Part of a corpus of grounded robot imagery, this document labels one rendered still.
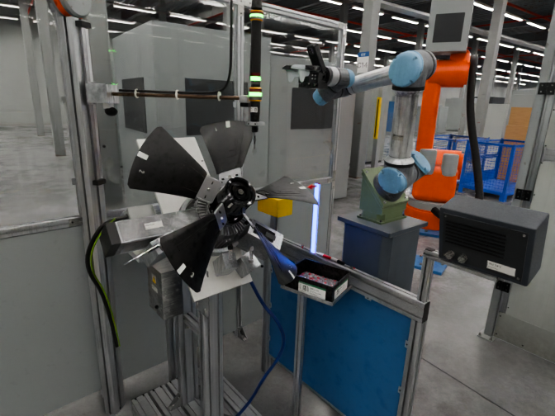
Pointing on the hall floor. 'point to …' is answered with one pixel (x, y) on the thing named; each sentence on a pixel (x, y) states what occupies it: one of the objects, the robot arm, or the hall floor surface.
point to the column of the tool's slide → (92, 210)
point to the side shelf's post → (171, 348)
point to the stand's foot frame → (157, 396)
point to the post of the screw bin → (298, 354)
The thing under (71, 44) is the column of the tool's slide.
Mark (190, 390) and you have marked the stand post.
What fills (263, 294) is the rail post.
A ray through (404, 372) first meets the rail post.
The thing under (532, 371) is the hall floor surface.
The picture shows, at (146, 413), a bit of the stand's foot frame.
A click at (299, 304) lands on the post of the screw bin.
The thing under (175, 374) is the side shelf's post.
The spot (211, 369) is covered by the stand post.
